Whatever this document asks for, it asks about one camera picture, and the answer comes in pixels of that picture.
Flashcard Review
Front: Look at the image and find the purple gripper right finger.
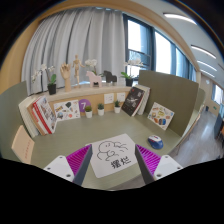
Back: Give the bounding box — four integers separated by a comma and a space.
134, 143, 184, 185

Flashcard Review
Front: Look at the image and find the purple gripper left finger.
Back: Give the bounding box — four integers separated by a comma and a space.
43, 143, 94, 187

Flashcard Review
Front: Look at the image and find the blue and white computer mouse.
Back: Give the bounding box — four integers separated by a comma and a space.
148, 135, 163, 149

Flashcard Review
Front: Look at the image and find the white mouse pad with drawing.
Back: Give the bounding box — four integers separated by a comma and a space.
90, 134, 140, 178

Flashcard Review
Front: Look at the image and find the colourful sticker card right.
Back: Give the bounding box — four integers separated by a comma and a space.
148, 102, 174, 130

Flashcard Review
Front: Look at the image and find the sticker sheet card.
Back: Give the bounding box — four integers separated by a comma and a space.
54, 100, 80, 121

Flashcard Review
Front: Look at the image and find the small potted plant left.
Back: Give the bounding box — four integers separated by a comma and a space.
85, 105, 92, 118

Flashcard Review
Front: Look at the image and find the small potted plant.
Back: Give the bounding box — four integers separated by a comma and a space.
114, 100, 121, 113
85, 105, 92, 118
97, 103, 104, 116

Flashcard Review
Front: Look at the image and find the purple round number seven sign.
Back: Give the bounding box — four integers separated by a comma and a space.
79, 99, 91, 112

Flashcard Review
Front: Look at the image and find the tan booklet on left divider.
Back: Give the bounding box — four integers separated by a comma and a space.
11, 125, 35, 164

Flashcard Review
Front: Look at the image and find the small potted plant middle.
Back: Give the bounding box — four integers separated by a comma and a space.
97, 103, 104, 116

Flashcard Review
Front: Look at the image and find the small potted plant right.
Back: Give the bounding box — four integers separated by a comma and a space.
114, 100, 121, 113

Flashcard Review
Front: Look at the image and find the black cover book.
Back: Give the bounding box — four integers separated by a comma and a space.
122, 87, 145, 116

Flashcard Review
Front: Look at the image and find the red and white book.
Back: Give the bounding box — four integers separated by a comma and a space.
33, 96, 57, 134

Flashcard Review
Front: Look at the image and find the white paper note left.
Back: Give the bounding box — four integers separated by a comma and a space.
104, 93, 114, 104

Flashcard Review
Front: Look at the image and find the white paper note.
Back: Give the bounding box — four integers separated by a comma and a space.
117, 92, 126, 102
104, 93, 114, 104

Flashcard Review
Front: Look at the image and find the white paper note right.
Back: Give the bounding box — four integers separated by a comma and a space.
117, 92, 126, 102

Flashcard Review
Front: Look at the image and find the white book stack left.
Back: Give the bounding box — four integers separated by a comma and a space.
18, 96, 39, 138

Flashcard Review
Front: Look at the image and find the white orchid in black pot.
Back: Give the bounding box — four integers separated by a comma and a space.
31, 64, 57, 95

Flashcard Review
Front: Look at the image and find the pink wooden horse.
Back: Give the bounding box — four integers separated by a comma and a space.
86, 71, 102, 87

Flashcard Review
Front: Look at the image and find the white orchid right black pot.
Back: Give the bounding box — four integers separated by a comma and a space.
121, 58, 143, 87

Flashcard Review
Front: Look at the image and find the black wooden horse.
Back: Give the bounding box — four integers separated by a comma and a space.
103, 71, 117, 83

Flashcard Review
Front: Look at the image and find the wooden hand model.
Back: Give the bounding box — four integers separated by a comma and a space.
60, 63, 71, 92

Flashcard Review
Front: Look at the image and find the wooden mannequin figure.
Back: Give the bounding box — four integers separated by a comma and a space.
72, 55, 84, 80

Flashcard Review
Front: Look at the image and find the white orchid behind pink horse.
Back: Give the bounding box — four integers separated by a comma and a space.
85, 59, 97, 74

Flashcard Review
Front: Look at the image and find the grey curtain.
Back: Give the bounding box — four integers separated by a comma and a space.
22, 7, 125, 94

